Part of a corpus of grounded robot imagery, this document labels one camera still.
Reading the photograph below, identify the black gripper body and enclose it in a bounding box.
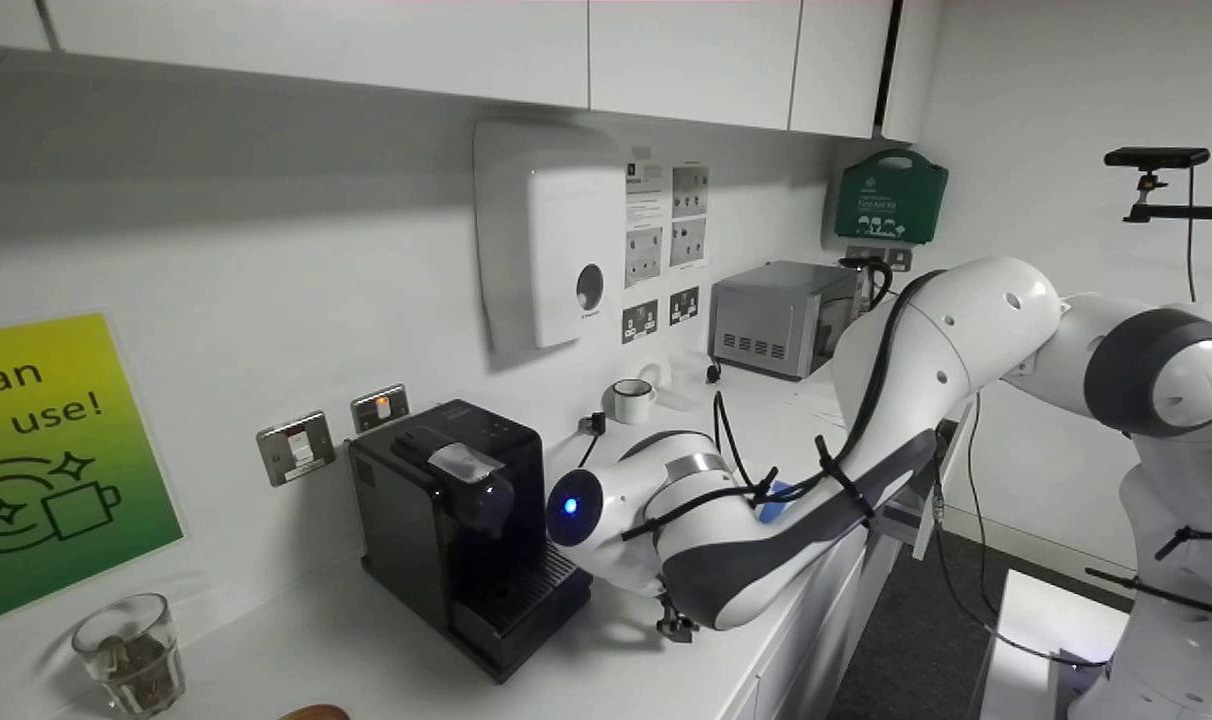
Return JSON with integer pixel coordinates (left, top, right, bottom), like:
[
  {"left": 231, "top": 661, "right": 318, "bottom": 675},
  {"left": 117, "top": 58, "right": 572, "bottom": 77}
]
[{"left": 653, "top": 604, "right": 703, "bottom": 647}]

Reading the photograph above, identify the white base cabinet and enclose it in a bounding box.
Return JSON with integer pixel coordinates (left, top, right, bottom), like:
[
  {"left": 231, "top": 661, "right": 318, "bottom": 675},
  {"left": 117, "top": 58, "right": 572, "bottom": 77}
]
[{"left": 717, "top": 525, "right": 910, "bottom": 720}]

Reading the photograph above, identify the white mug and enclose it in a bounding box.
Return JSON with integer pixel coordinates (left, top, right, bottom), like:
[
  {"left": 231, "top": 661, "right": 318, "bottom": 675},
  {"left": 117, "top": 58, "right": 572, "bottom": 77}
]
[{"left": 602, "top": 375, "right": 664, "bottom": 429}]

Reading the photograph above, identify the black coffee machine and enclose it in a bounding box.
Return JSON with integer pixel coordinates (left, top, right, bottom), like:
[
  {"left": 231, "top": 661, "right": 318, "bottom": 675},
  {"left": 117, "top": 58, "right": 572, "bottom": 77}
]
[{"left": 343, "top": 398, "right": 598, "bottom": 689}]

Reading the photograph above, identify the white open drawer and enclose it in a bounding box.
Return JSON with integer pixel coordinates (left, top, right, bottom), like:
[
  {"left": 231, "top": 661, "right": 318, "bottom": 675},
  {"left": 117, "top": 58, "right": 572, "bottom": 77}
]
[{"left": 869, "top": 464, "right": 957, "bottom": 566}]

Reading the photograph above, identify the silver microwave oven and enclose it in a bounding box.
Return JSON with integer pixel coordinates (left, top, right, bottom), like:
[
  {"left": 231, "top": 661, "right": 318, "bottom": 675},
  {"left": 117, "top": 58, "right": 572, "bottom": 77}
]
[{"left": 703, "top": 258, "right": 874, "bottom": 383}]

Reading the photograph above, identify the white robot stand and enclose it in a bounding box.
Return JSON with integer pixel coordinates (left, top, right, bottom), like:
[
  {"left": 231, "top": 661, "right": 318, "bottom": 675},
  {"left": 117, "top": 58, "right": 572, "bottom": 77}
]
[{"left": 982, "top": 566, "right": 1142, "bottom": 720}]

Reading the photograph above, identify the white laminated notice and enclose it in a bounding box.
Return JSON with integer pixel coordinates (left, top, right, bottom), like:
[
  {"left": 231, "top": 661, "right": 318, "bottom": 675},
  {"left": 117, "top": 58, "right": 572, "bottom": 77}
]
[
  {"left": 664, "top": 159, "right": 711, "bottom": 272},
  {"left": 622, "top": 159, "right": 674, "bottom": 293}
]

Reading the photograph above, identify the white paper towel dispenser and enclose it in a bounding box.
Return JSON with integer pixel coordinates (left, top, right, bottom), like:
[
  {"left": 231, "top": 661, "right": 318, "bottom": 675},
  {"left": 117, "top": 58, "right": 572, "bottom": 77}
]
[{"left": 474, "top": 121, "right": 629, "bottom": 360}]

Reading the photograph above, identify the green first aid box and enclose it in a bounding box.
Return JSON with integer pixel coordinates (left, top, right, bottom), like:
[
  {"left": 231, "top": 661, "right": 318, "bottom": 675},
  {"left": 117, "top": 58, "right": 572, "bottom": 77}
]
[{"left": 824, "top": 147, "right": 951, "bottom": 253}]

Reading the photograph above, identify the drinking glass with spoon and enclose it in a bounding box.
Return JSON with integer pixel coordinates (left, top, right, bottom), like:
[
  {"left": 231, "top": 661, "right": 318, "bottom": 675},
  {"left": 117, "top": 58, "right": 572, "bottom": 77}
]
[{"left": 69, "top": 593, "right": 189, "bottom": 720}]

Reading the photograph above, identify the green yellow poster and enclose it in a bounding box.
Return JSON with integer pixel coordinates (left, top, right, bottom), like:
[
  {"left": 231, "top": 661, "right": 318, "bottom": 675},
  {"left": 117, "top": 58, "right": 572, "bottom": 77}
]
[{"left": 0, "top": 311, "right": 189, "bottom": 637}]

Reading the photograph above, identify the black power cable with plug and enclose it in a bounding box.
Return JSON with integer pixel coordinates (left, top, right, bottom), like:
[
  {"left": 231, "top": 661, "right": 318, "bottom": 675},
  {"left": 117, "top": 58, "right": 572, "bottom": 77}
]
[{"left": 572, "top": 409, "right": 614, "bottom": 471}]

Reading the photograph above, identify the steel wall socket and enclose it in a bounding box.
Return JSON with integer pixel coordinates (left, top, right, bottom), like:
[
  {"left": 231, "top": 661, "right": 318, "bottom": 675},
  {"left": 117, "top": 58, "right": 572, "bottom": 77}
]
[
  {"left": 349, "top": 380, "right": 415, "bottom": 442},
  {"left": 664, "top": 279, "right": 703, "bottom": 327},
  {"left": 254, "top": 409, "right": 341, "bottom": 494},
  {"left": 616, "top": 298, "right": 664, "bottom": 348}
]

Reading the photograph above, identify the white wall cabinet unit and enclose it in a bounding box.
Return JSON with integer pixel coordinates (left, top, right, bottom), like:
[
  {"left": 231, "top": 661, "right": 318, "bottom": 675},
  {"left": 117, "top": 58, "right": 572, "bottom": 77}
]
[{"left": 0, "top": 0, "right": 910, "bottom": 146}]

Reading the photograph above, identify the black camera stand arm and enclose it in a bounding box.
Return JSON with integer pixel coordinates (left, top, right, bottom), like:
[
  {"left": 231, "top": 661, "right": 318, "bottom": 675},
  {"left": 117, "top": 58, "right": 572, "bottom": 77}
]
[{"left": 1120, "top": 169, "right": 1212, "bottom": 229}]

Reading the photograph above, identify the black camera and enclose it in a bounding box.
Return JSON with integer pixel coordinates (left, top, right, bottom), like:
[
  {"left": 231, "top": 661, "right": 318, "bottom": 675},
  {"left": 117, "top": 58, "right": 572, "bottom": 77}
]
[{"left": 1102, "top": 146, "right": 1212, "bottom": 174}]

